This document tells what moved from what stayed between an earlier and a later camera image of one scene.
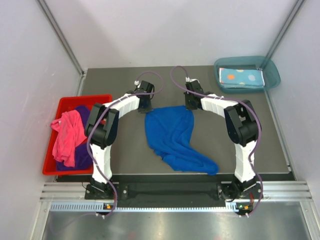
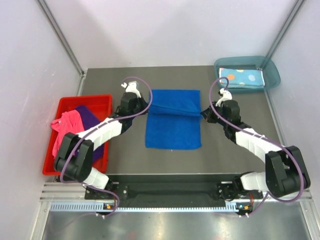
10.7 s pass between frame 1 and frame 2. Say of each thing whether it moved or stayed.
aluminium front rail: stayed
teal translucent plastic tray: stayed
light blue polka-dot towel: stayed
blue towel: moved
